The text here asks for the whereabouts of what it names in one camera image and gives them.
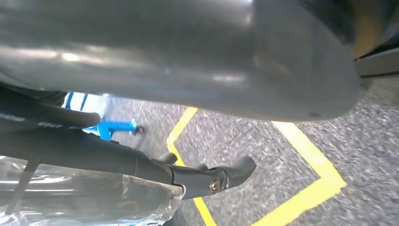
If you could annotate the blue metal shelf rack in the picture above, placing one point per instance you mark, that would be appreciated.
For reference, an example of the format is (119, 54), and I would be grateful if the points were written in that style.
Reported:
(115, 126)

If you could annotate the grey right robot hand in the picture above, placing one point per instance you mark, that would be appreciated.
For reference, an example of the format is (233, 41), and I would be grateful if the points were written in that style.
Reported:
(93, 156)

